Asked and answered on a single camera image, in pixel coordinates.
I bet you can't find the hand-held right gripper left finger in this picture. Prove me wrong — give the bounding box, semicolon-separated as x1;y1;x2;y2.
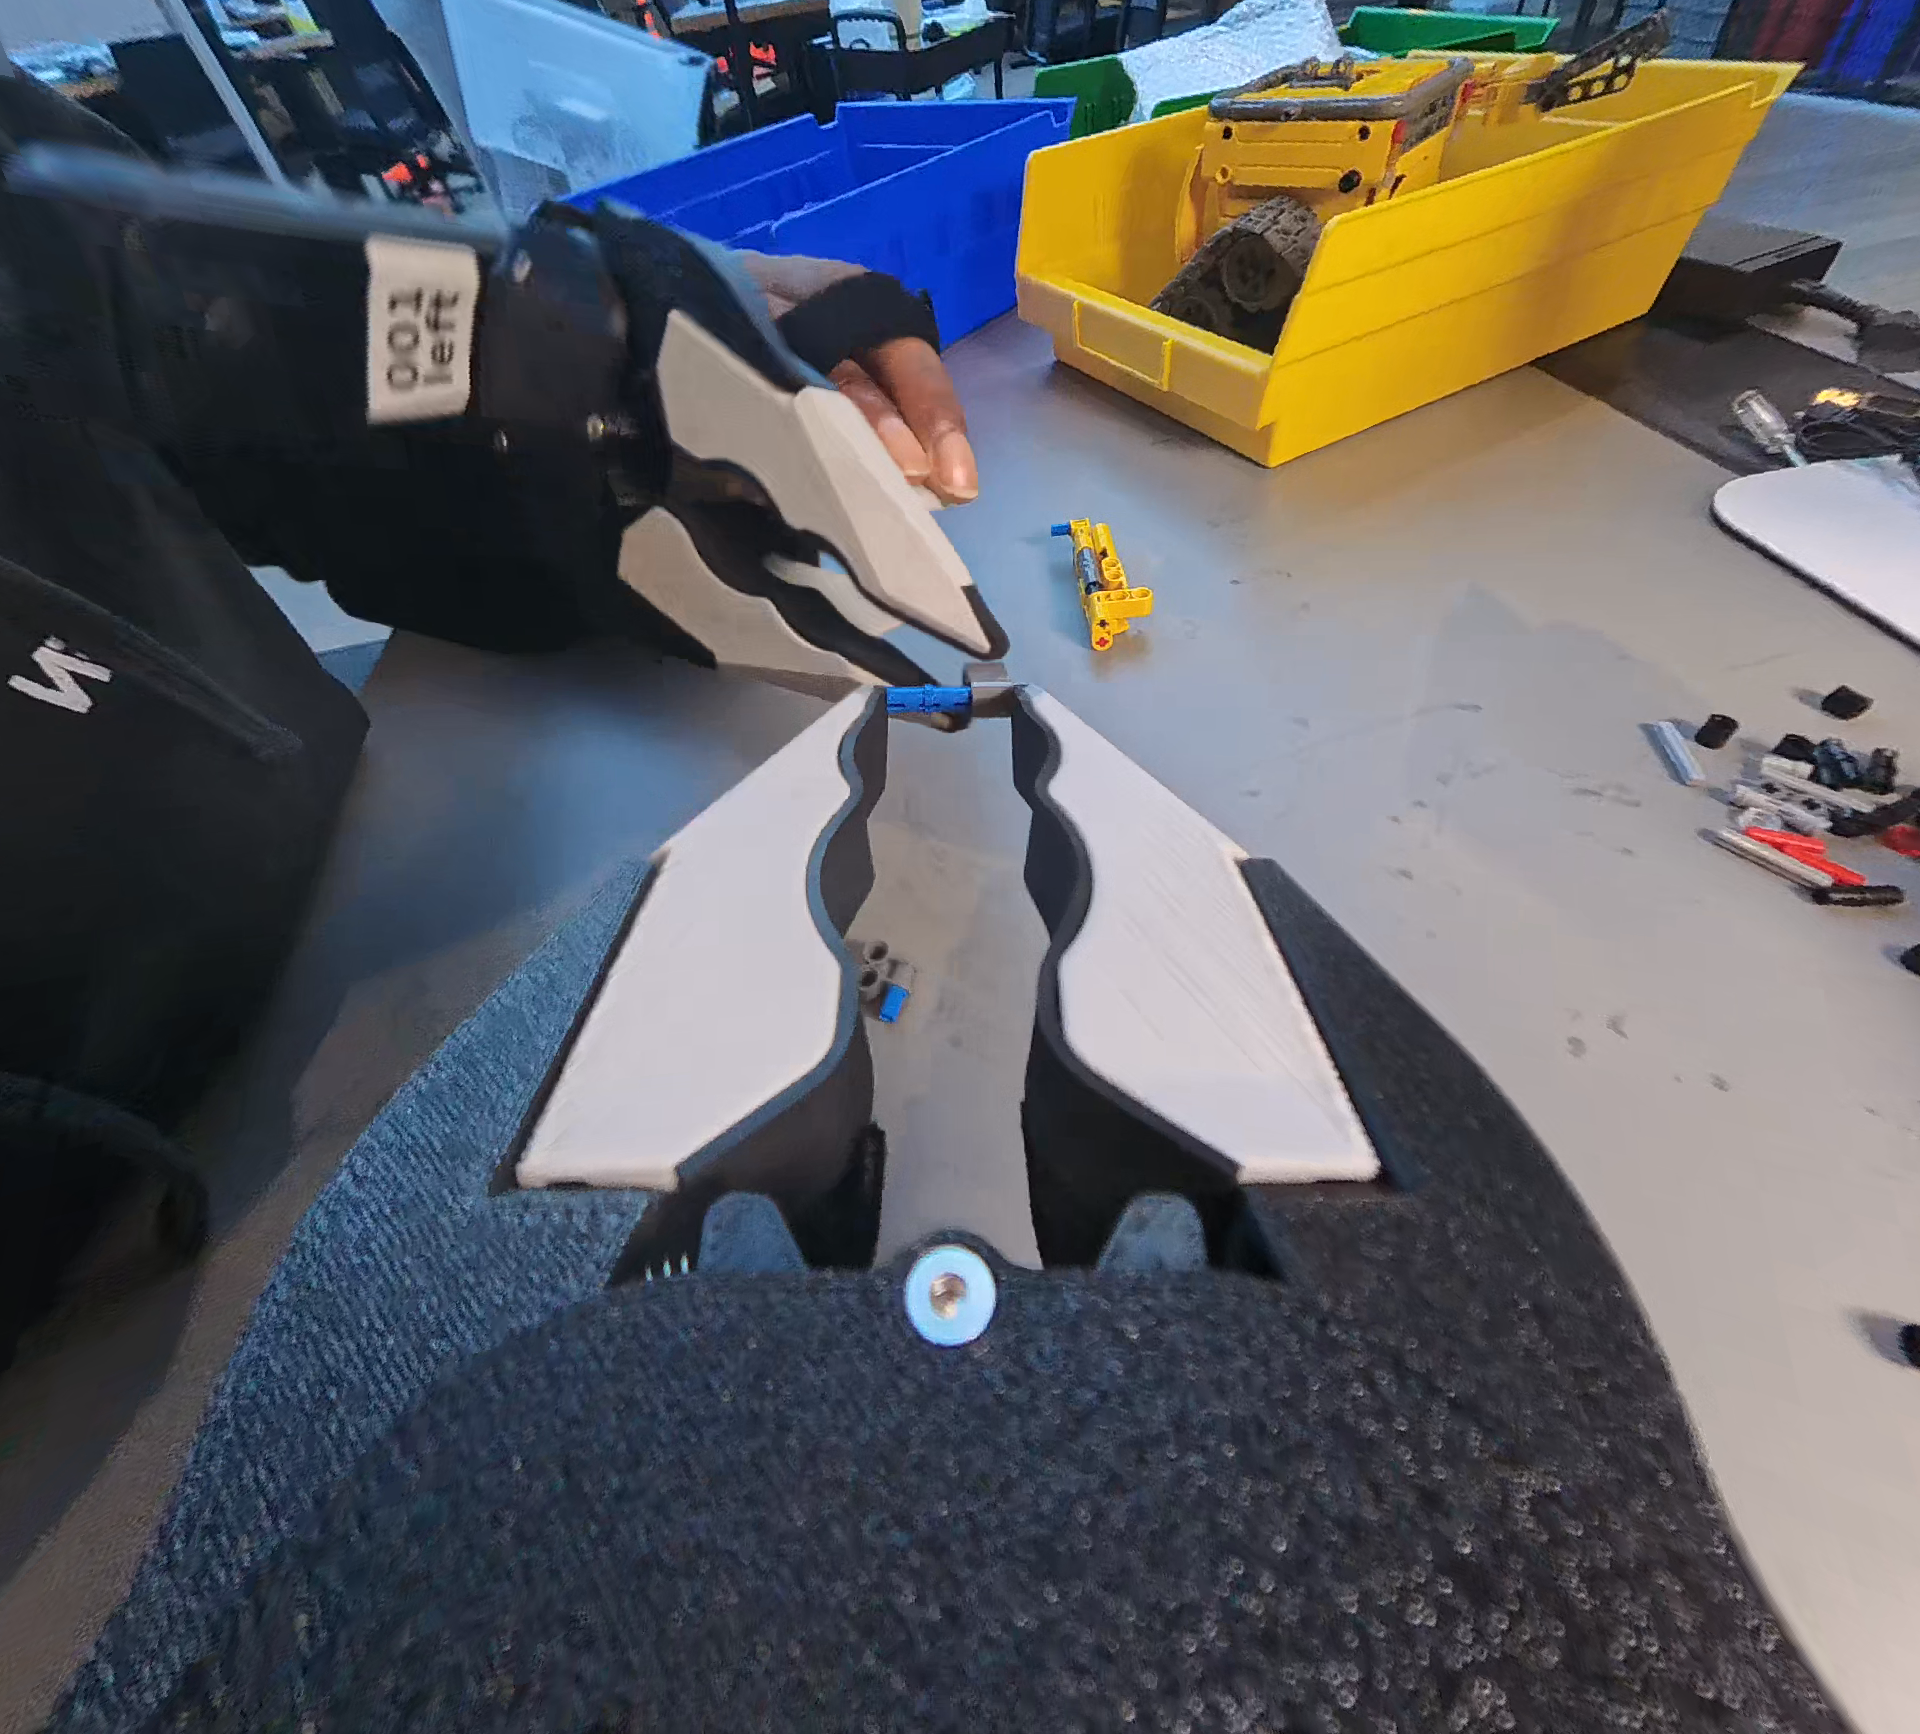
514;688;894;1267

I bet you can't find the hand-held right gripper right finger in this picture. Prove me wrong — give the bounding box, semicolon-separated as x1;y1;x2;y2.
1008;688;1383;1267

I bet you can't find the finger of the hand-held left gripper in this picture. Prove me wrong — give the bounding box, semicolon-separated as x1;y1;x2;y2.
615;506;941;694
655;308;1011;664

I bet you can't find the person's left forearm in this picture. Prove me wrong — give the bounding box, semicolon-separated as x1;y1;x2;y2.
225;383;722;671

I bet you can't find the grey desk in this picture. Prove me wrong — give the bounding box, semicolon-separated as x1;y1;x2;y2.
0;90;1920;1734

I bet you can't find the black desk mat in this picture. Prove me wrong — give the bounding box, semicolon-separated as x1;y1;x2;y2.
1536;187;1920;522

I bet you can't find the person's left hand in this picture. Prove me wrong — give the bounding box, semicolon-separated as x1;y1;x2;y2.
734;248;982;509

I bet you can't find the translucent white box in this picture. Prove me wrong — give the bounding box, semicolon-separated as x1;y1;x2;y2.
426;0;715;213

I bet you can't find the blue storage bin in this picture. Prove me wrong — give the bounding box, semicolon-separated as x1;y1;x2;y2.
563;96;1080;347

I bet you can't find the yellow toy piston assembly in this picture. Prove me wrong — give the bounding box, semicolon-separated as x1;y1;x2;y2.
1051;515;1158;654

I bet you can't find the black utility cart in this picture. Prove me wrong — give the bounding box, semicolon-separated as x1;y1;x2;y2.
817;0;1023;115

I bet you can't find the person's black printed hoodie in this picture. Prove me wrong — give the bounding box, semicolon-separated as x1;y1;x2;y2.
0;68;379;1375

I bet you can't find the yellow tracked toy vehicle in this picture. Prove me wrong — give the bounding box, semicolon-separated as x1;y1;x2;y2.
1153;7;1675;356

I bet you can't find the silver bubble wrap bundle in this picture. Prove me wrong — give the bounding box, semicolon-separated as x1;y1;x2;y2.
1117;0;1345;124

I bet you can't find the yellow storage bin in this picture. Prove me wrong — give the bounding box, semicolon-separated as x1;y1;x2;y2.
1015;54;1802;469

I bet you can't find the pile of small toy pieces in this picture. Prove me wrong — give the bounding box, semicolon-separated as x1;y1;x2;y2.
1643;683;1920;977

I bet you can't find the white rounded board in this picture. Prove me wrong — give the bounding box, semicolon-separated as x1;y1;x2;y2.
1713;457;1920;654

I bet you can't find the green storage bin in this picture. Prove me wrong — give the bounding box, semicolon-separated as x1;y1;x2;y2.
1033;5;1563;138

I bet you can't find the black power adapter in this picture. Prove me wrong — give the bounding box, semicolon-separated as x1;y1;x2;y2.
1657;210;1845;326

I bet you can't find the clear-handled screwdriver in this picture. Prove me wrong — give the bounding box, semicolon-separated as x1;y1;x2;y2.
1728;388;1811;472

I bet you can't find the bundle of black cables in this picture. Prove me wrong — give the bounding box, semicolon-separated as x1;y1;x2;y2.
1793;383;1920;467

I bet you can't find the black adapter cable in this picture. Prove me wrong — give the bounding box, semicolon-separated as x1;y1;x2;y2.
1784;278;1920;378

